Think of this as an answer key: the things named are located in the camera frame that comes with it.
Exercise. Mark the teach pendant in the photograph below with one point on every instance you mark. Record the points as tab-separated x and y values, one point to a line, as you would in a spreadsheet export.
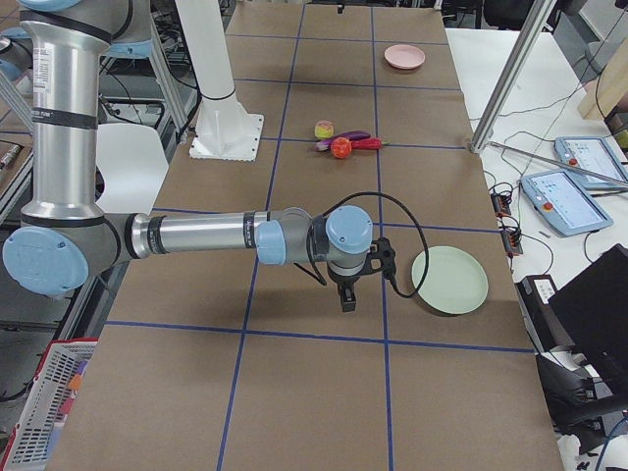
564	204
592	154

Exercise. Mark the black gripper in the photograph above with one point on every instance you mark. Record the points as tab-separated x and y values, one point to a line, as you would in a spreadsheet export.
344	284

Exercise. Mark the purple eggplant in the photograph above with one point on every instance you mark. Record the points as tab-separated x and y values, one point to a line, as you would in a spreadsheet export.
325	144

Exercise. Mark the red chili pepper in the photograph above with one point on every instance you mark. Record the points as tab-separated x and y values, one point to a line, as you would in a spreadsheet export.
371	143

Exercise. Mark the pink plate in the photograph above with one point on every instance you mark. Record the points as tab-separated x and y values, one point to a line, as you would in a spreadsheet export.
404	57

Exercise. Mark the black laptop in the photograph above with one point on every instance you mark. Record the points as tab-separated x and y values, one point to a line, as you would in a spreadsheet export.
592	308

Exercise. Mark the white chair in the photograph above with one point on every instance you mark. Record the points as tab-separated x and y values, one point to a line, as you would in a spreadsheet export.
133	165

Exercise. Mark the near teach pendant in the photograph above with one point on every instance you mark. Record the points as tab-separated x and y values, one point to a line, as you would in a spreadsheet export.
564	204

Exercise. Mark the pink yellow peach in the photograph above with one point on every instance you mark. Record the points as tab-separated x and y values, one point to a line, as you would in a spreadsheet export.
324	129

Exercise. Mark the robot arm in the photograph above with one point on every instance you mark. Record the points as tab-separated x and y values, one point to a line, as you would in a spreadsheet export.
92	198

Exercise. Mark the orange terminal block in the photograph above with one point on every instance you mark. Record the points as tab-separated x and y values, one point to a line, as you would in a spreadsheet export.
509	227

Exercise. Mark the far teach pendant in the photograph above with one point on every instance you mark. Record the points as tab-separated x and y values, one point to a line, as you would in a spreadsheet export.
592	154

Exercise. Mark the red white plastic basket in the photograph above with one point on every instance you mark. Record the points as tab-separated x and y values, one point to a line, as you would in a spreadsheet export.
54	390

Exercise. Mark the aluminium frame post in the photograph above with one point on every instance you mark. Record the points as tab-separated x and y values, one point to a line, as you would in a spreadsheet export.
526	39

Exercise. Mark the green plate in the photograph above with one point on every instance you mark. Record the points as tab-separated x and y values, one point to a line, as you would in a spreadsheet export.
456	282

